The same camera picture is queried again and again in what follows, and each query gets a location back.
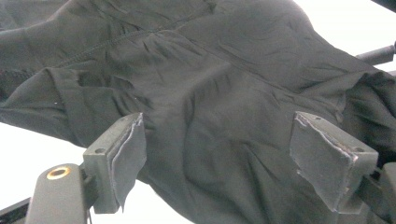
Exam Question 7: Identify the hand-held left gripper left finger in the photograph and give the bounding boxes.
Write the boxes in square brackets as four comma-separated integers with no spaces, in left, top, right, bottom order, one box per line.
[82,112,148,216]

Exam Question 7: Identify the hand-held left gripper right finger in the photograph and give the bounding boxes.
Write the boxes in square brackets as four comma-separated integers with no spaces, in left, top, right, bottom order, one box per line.
[289,110,379,215]

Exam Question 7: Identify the black pants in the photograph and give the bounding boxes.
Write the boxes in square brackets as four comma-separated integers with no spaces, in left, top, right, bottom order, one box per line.
[0,0,396,224]

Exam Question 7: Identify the white table sheet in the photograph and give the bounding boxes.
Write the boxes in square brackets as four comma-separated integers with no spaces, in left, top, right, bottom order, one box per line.
[0,0,396,224]

